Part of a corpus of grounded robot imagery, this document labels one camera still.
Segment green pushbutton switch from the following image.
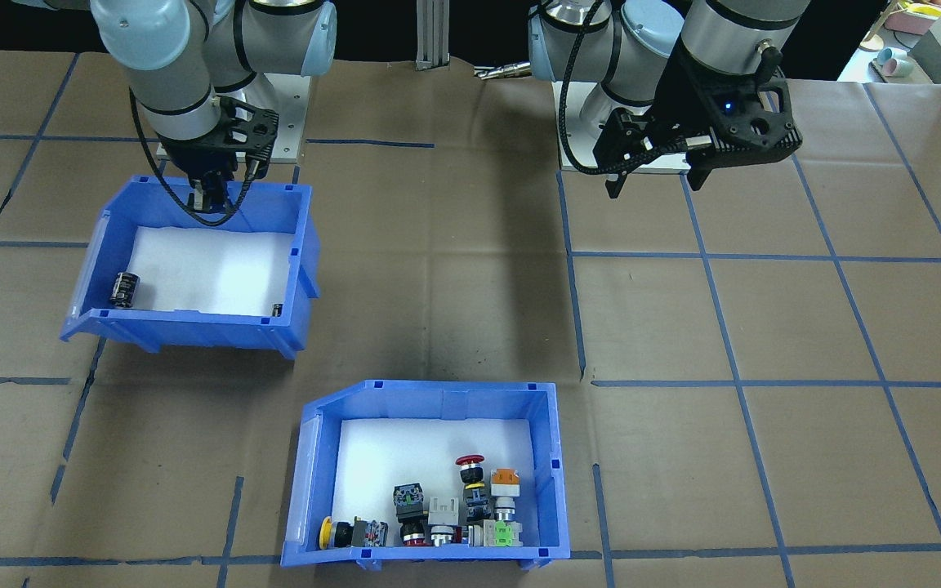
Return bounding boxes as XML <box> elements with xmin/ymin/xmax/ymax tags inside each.
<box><xmin>466</xmin><ymin>521</ymin><xmax>524</xmax><ymax>549</ymax></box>

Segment red mushroom emergency stop button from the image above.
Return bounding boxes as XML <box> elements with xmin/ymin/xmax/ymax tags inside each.
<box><xmin>454</xmin><ymin>454</ymin><xmax>493</xmax><ymax>523</ymax></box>

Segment white block chrome pushbutton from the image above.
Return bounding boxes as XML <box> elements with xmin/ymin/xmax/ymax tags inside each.
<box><xmin>427</xmin><ymin>497</ymin><xmax>462</xmax><ymax>547</ymax></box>

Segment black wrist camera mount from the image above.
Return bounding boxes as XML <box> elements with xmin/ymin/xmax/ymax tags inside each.
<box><xmin>716</xmin><ymin>65</ymin><xmax>805</xmax><ymax>172</ymax></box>
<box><xmin>217</xmin><ymin>96</ymin><xmax>280</xmax><ymax>179</ymax></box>

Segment orange block chrome pushbutton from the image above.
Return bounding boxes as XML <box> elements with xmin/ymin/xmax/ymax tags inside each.
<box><xmin>489</xmin><ymin>468</ymin><xmax>520</xmax><ymax>521</ymax></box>

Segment blue plastic button bin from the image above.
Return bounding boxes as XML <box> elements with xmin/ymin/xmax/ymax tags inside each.
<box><xmin>280</xmin><ymin>379</ymin><xmax>572</xmax><ymax>571</ymax></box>

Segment blue plastic capacitor bin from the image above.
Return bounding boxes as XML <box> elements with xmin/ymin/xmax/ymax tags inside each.
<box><xmin>60</xmin><ymin>174</ymin><xmax>323</xmax><ymax>362</ymax></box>

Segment white foam bin liner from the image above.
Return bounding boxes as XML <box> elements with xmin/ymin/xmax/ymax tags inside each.
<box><xmin>115</xmin><ymin>226</ymin><xmax>296</xmax><ymax>318</ymax></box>

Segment teal cup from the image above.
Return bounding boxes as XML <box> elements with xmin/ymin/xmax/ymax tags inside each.
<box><xmin>877</xmin><ymin>47</ymin><xmax>915</xmax><ymax>79</ymax></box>

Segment yellow mushroom pushbutton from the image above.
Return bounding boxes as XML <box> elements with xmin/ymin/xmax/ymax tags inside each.
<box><xmin>319</xmin><ymin>515</ymin><xmax>390</xmax><ymax>550</ymax></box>

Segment small electrical parts in bin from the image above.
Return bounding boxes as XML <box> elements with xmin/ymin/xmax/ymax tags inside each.
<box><xmin>332</xmin><ymin>418</ymin><xmax>537</xmax><ymax>548</ymax></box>

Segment aluminium frame post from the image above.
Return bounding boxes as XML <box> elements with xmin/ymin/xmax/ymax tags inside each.
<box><xmin>415</xmin><ymin>0</ymin><xmax>452</xmax><ymax>71</ymax></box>

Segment large black capacitor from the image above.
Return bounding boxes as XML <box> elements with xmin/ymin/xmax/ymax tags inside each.
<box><xmin>109</xmin><ymin>272</ymin><xmax>141</xmax><ymax>310</ymax></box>

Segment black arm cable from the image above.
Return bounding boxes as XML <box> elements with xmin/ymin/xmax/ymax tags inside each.
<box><xmin>129</xmin><ymin>86</ymin><xmax>255</xmax><ymax>227</ymax></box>
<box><xmin>559</xmin><ymin>0</ymin><xmax>688</xmax><ymax>176</ymax></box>

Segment black square green switch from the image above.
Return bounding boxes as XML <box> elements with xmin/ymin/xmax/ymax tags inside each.
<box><xmin>393</xmin><ymin>483</ymin><xmax>431</xmax><ymax>523</ymax></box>

